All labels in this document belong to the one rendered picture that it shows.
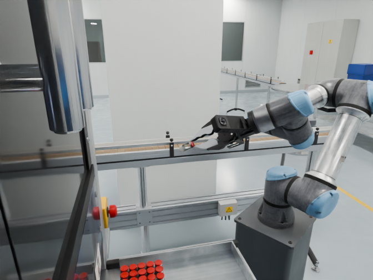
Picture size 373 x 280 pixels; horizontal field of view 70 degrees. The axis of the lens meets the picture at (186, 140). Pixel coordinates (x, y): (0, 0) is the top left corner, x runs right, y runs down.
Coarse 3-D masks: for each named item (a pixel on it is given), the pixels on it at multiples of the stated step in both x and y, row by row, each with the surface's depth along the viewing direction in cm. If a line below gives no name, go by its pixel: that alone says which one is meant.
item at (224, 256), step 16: (144, 256) 77; (160, 256) 78; (176, 256) 79; (192, 256) 80; (208, 256) 81; (224, 256) 81; (240, 256) 76; (176, 272) 75; (192, 272) 75; (208, 272) 75; (224, 272) 75; (240, 272) 75
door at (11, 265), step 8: (0, 216) 20; (0, 224) 19; (0, 232) 19; (0, 240) 19; (0, 248) 19; (8, 248) 20; (0, 256) 19; (8, 256) 20; (0, 264) 19; (8, 264) 20; (0, 272) 19; (8, 272) 20; (16, 272) 21
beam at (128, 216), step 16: (240, 192) 181; (256, 192) 181; (128, 208) 163; (144, 208) 163; (160, 208) 164; (176, 208) 167; (192, 208) 170; (208, 208) 172; (240, 208) 178; (112, 224) 160; (128, 224) 163; (144, 224) 165
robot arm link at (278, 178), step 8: (272, 168) 108; (280, 168) 108; (288, 168) 107; (272, 176) 104; (280, 176) 102; (288, 176) 101; (296, 176) 103; (272, 184) 105; (280, 184) 102; (288, 184) 100; (264, 192) 110; (272, 192) 105; (280, 192) 102; (272, 200) 106; (280, 200) 105
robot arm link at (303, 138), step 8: (280, 128) 82; (296, 128) 75; (304, 128) 76; (312, 128) 80; (280, 136) 83; (288, 136) 80; (296, 136) 78; (304, 136) 78; (312, 136) 80; (296, 144) 80; (304, 144) 80
